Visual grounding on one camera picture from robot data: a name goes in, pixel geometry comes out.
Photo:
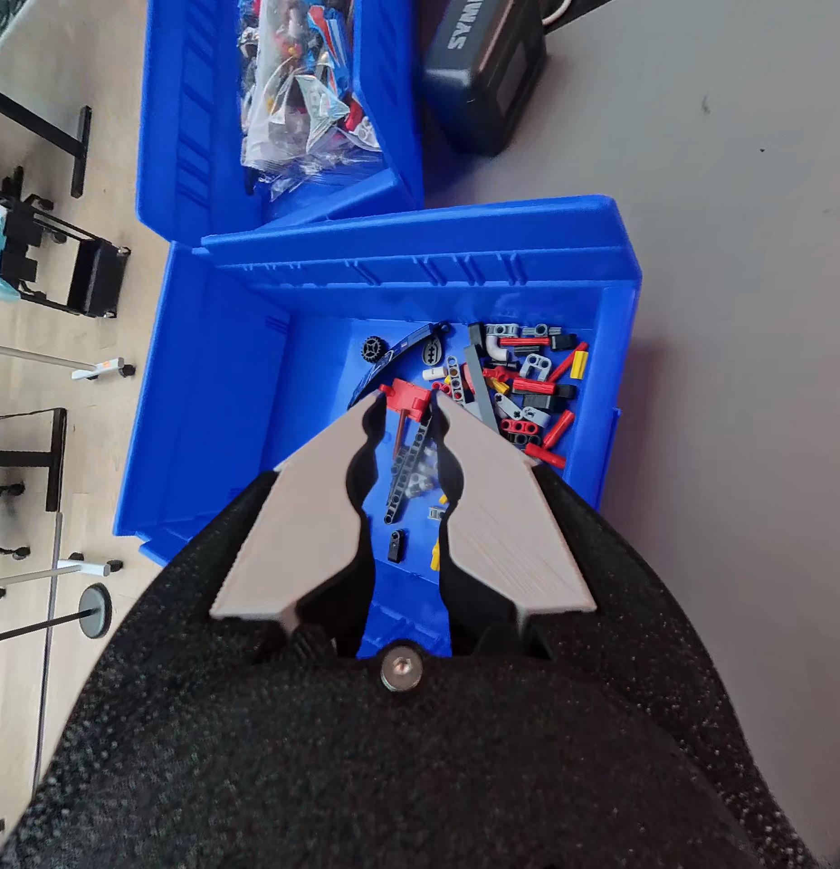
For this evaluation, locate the black table leg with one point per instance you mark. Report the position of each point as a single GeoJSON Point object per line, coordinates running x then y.
{"type": "Point", "coordinates": [80, 149]}
{"type": "Point", "coordinates": [55, 461]}

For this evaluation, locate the clear bags of brick parts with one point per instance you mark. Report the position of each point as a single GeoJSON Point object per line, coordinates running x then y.
{"type": "Point", "coordinates": [304, 122]}

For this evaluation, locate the white stand foot bar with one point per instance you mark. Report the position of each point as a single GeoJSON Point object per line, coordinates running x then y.
{"type": "Point", "coordinates": [97, 366]}
{"type": "Point", "coordinates": [87, 569]}

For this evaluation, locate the black wheeled metal cart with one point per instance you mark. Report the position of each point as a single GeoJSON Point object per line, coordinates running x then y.
{"type": "Point", "coordinates": [97, 271]}

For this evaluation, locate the black round stand base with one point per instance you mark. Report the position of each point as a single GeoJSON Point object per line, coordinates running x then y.
{"type": "Point", "coordinates": [94, 611]}

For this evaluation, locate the grey desk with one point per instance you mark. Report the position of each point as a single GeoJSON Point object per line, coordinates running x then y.
{"type": "Point", "coordinates": [732, 339]}

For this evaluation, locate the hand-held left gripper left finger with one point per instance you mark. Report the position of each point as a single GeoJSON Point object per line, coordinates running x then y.
{"type": "Point", "coordinates": [298, 536]}

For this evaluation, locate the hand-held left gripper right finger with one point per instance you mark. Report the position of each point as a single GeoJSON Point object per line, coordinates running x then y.
{"type": "Point", "coordinates": [515, 536]}

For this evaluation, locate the pile of brick parts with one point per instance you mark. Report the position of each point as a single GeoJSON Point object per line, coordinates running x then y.
{"type": "Point", "coordinates": [528, 387]}

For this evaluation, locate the black power station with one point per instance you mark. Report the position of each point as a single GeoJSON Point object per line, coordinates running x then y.
{"type": "Point", "coordinates": [481, 88]}

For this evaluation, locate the blue plastic storage bin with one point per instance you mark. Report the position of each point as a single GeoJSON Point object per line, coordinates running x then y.
{"type": "Point", "coordinates": [257, 407]}
{"type": "Point", "coordinates": [182, 136]}

